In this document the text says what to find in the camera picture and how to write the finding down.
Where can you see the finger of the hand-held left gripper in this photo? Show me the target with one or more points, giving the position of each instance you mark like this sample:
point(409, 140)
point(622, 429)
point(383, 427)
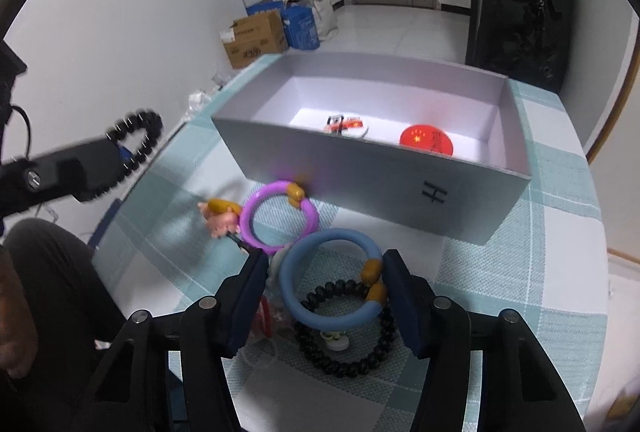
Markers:
point(75, 169)

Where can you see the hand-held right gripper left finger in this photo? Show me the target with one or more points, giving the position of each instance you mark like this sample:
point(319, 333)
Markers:
point(244, 312)

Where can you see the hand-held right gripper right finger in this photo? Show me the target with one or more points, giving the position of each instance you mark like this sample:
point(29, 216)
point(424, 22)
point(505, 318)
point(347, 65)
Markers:
point(406, 312)

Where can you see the small red and clear charm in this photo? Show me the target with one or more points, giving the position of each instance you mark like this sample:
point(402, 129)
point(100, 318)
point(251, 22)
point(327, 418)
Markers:
point(262, 317)

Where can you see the pink pig charm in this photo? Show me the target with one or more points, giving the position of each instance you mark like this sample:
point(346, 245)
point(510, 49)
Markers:
point(222, 222)

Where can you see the grey cardboard box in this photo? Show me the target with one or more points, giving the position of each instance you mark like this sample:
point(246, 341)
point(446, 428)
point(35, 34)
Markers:
point(350, 177)

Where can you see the small white charm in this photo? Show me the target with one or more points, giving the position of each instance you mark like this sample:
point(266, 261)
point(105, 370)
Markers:
point(336, 342)

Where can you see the person's leg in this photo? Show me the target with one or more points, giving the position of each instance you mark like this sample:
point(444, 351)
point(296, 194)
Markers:
point(55, 292)

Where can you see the clear plastic bag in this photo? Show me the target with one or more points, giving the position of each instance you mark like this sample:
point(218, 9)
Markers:
point(200, 99)

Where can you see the teal checkered tablecloth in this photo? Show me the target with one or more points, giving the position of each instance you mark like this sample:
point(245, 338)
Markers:
point(550, 237)

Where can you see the red round badge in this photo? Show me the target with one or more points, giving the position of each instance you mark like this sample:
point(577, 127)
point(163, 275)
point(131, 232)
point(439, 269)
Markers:
point(425, 139)

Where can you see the white round badge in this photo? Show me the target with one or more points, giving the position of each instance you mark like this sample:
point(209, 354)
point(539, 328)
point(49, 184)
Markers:
point(350, 124)

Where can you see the brown cardboard box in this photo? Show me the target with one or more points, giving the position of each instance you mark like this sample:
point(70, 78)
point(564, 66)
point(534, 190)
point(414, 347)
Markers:
point(255, 39)

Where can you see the blue bag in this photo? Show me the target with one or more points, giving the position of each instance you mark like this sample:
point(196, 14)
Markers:
point(302, 29)

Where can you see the wooden door trim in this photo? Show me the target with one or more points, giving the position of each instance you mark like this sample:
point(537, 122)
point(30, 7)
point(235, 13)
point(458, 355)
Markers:
point(617, 102)

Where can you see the black hanging bag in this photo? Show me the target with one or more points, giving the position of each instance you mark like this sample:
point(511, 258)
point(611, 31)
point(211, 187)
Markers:
point(520, 2)

